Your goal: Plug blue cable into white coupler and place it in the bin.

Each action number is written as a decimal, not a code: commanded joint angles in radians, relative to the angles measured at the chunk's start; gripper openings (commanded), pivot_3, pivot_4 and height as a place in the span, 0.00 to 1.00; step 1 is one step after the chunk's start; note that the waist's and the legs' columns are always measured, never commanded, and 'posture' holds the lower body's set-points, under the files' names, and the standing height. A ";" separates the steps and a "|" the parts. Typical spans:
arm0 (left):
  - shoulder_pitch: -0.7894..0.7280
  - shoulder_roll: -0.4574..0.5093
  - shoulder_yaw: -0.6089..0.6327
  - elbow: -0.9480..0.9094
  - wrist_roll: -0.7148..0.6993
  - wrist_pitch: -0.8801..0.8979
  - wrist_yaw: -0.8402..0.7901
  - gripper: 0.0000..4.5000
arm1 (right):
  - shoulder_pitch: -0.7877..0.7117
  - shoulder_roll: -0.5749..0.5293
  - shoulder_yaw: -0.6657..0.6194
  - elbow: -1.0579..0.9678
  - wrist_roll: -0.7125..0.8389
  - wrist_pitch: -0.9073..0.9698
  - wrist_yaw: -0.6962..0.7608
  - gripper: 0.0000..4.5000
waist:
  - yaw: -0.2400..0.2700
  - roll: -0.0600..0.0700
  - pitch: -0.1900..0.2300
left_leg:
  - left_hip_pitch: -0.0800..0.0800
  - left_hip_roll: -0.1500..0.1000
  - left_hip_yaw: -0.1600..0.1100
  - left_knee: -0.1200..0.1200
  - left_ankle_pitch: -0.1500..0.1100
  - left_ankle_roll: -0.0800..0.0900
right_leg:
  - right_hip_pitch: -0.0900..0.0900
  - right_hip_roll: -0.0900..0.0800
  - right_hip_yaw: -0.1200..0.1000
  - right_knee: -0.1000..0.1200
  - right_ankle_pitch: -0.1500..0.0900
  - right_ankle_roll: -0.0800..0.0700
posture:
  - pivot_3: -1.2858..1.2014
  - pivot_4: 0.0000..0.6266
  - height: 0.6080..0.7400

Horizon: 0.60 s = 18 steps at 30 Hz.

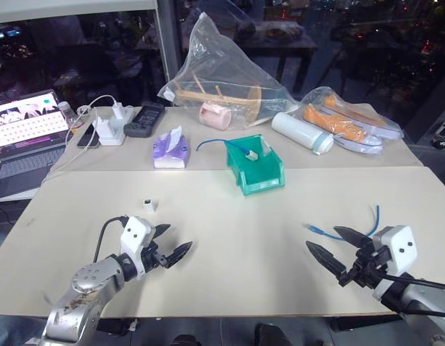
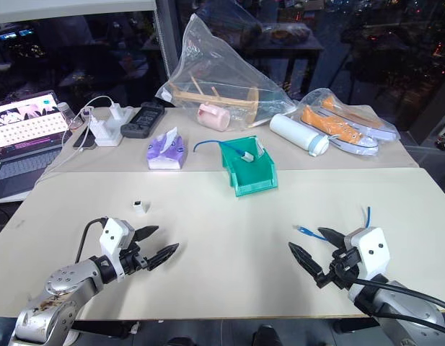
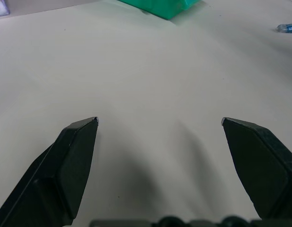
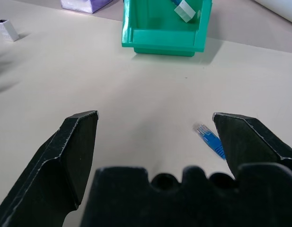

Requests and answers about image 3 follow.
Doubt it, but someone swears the pale purple object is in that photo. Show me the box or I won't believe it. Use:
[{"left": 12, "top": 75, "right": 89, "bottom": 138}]
[{"left": 0, "top": 0, "right": 11, "bottom": 18}]

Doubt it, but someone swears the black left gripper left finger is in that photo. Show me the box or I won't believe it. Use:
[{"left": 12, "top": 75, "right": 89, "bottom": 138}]
[{"left": 0, "top": 116, "right": 99, "bottom": 227}]

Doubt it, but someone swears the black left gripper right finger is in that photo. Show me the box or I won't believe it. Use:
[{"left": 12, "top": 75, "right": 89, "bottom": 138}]
[{"left": 221, "top": 116, "right": 292, "bottom": 219}]

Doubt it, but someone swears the small blue wrapped object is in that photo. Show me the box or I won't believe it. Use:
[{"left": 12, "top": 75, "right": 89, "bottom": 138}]
[{"left": 275, "top": 24, "right": 292, "bottom": 34}]

